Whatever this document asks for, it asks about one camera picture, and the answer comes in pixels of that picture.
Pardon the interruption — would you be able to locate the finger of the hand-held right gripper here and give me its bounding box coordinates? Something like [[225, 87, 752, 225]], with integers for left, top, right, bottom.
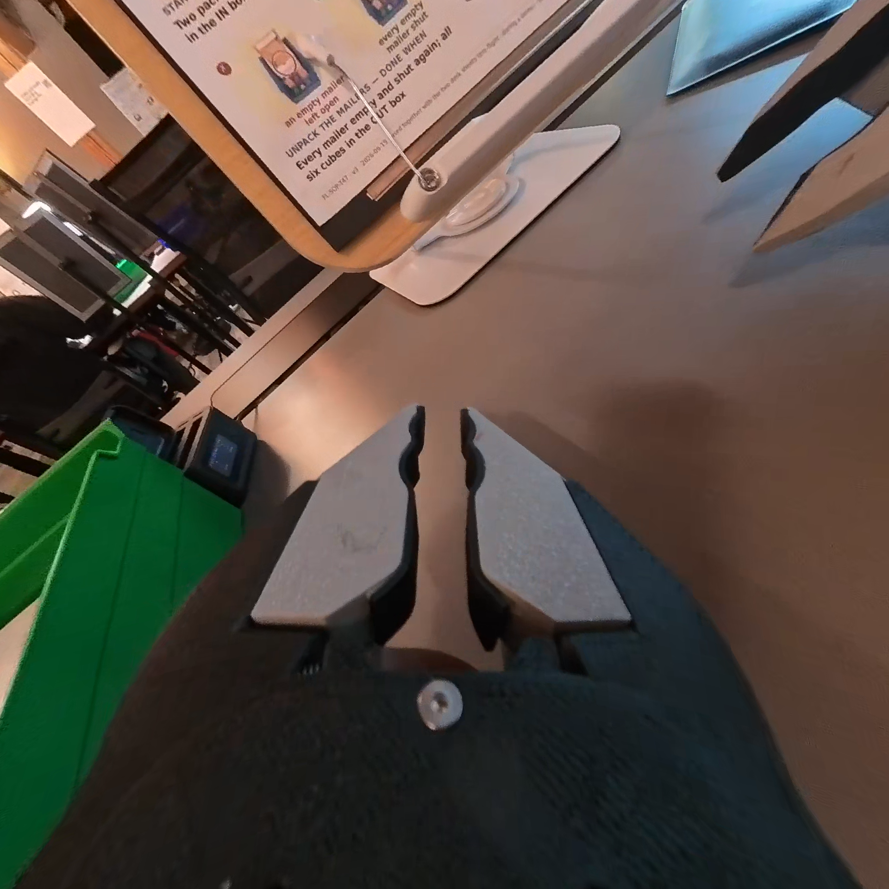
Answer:
[[715, 0, 889, 183], [753, 97, 889, 256]]

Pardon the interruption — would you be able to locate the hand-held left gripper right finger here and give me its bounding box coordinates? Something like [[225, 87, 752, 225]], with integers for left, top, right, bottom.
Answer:
[[460, 407, 633, 651]]

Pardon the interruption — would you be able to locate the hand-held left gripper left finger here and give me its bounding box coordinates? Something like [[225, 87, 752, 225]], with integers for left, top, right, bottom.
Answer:
[[250, 405, 426, 647]]

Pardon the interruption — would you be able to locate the green plastic bin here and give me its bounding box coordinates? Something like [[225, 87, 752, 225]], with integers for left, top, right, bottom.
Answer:
[[0, 417, 245, 814]]

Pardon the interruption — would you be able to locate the silver metal tray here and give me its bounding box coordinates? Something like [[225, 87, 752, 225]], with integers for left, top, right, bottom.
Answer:
[[667, 0, 862, 97]]

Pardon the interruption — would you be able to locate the black device with small screen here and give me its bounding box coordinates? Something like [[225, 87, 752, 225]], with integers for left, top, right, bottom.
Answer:
[[104, 405, 259, 508]]

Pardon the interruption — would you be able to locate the black office chair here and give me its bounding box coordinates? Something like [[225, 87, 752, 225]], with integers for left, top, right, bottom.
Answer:
[[0, 295, 185, 452]]

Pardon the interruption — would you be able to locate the instruction sheet on wooden stand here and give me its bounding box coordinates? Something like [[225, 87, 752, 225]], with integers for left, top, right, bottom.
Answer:
[[69, 0, 685, 273]]

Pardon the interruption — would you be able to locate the grey computer monitor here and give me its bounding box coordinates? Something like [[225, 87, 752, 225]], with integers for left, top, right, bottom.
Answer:
[[31, 151, 164, 259], [0, 208, 133, 322]]

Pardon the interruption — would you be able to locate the printed instruction sheet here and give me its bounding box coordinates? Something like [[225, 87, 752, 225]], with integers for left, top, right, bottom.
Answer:
[[118, 0, 605, 229]]

